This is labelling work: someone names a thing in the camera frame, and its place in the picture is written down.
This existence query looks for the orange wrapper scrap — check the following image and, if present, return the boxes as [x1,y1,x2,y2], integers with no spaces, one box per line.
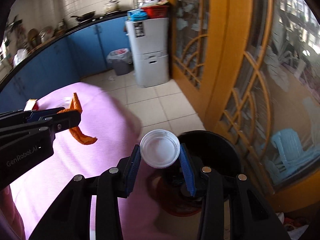
[58,93,97,145]

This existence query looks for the small white plastic lid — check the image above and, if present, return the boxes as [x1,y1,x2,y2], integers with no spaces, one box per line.
[140,129,180,168]

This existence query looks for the red yellow medicine box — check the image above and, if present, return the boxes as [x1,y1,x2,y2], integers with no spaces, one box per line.
[24,99,39,111]

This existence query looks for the black trash bin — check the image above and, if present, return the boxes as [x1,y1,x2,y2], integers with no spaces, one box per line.
[146,130,242,217]

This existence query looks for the blue kitchen cabinets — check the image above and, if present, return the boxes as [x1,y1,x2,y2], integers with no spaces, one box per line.
[1,12,130,112]

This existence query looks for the pink tablecloth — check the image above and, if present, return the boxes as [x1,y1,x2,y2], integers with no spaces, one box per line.
[10,82,172,239]

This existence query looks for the white plastic bag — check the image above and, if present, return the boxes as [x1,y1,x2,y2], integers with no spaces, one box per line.
[13,49,28,67]

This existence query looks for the grey bin with liner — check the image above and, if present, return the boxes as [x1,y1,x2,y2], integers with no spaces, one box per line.
[106,48,132,76]

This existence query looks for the light blue plastic chair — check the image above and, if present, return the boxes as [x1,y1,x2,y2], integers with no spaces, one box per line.
[263,128,319,185]

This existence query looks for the black wok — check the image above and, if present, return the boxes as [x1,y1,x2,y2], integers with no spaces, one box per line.
[71,11,95,22]

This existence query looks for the orange wooden glass door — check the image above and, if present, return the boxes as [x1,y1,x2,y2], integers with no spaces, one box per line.
[169,0,319,212]

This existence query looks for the white storage cabinet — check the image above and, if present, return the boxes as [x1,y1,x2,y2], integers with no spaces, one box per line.
[125,18,169,87]

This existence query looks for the white ceramic pot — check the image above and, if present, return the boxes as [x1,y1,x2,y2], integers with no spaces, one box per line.
[104,0,120,14]

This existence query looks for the blue plastic bag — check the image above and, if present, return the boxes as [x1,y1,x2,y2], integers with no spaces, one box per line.
[127,9,149,22]

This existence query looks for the red plastic basket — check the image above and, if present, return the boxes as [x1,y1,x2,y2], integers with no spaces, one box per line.
[142,5,169,19]

